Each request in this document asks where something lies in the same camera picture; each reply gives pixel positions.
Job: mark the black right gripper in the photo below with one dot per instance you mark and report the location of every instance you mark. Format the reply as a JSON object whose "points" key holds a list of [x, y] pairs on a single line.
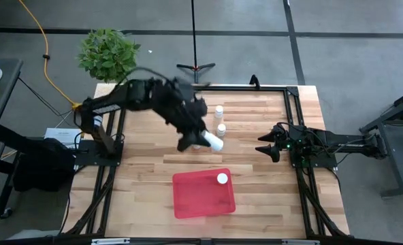
{"points": [[291, 143]]}

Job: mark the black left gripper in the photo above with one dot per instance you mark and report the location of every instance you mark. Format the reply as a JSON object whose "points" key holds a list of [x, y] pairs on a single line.
{"points": [[184, 112]]}

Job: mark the white pill bottle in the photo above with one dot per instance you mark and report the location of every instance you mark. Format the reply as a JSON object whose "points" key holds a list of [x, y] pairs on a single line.
{"points": [[221, 129], [215, 142], [222, 178], [218, 111]]}

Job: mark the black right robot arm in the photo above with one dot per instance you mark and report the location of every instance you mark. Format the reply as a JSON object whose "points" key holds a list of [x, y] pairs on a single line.
{"points": [[344, 141]]}

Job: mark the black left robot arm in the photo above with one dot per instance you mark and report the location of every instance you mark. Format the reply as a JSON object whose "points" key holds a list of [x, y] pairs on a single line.
{"points": [[120, 95]]}

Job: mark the red plastic basket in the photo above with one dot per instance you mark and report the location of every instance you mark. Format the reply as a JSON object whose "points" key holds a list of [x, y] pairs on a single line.
{"points": [[201, 197]]}

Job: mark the black clamp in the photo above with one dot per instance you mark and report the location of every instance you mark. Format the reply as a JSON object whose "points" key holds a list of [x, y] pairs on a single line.
{"points": [[254, 81]]}

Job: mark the black tripod stand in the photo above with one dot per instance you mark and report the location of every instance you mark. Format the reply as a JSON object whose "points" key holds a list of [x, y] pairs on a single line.
{"points": [[194, 34]]}

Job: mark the potted green plant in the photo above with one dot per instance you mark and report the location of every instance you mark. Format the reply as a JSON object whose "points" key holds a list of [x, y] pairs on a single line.
{"points": [[108, 54]]}

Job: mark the black metal cart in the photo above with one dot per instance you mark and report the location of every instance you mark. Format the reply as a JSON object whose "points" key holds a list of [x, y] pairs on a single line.
{"points": [[399, 136]]}

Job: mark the white paper sheet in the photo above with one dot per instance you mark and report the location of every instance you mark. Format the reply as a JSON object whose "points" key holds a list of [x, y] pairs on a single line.
{"points": [[62, 136]]}

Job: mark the black case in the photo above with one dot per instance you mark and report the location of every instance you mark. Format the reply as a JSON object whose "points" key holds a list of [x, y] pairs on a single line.
{"points": [[45, 163]]}

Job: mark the black side desk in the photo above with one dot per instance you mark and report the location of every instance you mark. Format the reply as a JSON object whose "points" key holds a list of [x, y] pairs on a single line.
{"points": [[0, 98]]}

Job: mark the black aluminium table frame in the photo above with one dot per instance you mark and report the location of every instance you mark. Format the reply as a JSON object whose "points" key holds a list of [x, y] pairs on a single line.
{"points": [[291, 109]]}

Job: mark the silver metal bracket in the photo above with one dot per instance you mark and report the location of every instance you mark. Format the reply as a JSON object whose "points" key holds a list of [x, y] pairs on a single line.
{"points": [[300, 242], [109, 241]]}

